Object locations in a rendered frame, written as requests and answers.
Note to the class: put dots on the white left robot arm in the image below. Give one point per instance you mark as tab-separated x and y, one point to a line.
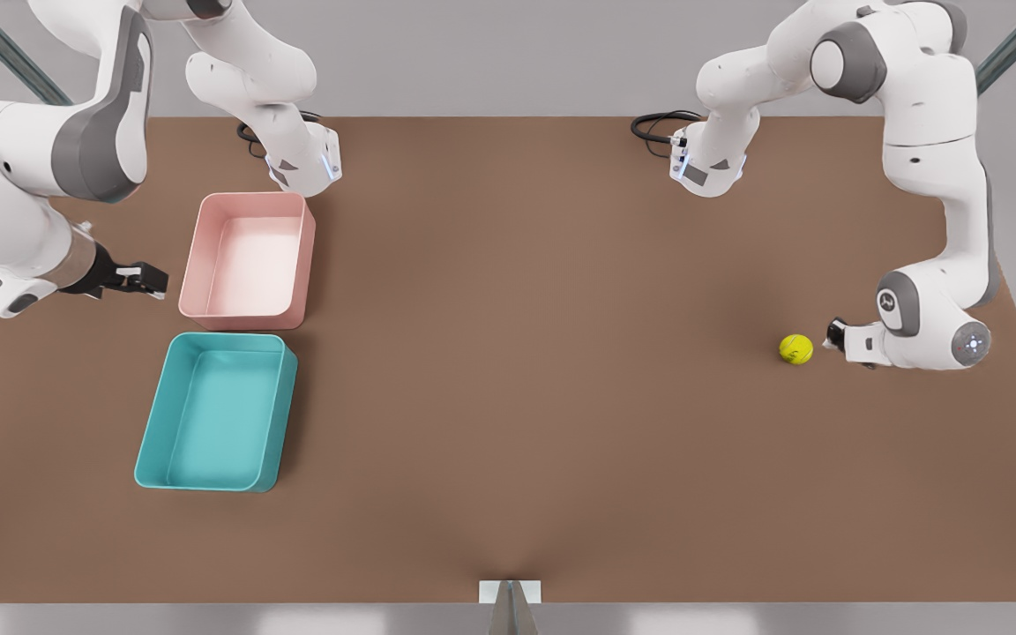
931	132

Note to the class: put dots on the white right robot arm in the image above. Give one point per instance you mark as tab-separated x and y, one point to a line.
23	159

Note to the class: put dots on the yellow tennis ball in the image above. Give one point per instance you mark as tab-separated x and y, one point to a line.
795	349

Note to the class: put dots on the pink rectangular tray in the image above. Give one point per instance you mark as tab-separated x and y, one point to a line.
248	261

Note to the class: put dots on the teal rectangular tray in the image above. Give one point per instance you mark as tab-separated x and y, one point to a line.
215	412

